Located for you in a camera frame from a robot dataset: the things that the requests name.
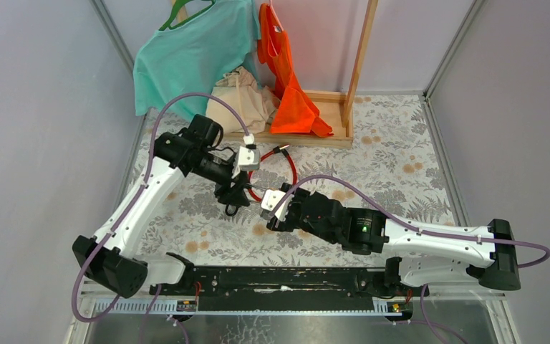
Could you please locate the red cable lock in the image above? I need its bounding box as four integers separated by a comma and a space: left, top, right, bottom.
248, 144, 299, 203

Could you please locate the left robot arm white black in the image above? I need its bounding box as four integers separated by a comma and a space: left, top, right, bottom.
72, 115, 250, 298

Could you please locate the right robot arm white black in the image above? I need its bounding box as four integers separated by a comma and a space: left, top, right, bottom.
261, 183, 521, 295

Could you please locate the black padlock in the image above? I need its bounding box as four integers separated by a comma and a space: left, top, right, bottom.
224, 204, 239, 217

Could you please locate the floral table mat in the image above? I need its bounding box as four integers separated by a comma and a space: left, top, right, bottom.
137, 95, 456, 267

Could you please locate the beige cloth bag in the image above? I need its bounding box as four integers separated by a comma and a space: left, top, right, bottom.
206, 66, 280, 134

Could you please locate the orange garment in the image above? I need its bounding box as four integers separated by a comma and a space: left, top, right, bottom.
257, 4, 333, 138

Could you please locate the wooden clothes rack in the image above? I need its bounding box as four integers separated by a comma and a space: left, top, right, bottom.
170, 0, 380, 149

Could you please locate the teal t-shirt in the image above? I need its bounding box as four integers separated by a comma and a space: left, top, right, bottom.
132, 0, 260, 121

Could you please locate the green clothes hanger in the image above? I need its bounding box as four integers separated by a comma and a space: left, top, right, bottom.
158, 0, 216, 32

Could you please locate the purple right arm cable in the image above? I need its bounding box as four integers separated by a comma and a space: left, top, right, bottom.
267, 174, 550, 344

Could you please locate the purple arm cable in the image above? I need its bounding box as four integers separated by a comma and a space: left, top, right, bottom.
267, 174, 550, 344
71, 92, 252, 344

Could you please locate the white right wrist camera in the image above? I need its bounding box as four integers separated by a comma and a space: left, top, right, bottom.
260, 189, 290, 221

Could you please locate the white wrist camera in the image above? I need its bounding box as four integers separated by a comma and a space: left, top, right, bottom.
260, 189, 290, 221
232, 134, 261, 178

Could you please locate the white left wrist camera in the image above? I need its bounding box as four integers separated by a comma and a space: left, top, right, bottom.
232, 134, 261, 178

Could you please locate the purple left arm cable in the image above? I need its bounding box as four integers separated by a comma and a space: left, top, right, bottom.
71, 92, 252, 344

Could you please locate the aluminium frame rail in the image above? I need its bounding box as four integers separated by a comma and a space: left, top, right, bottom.
81, 268, 506, 317

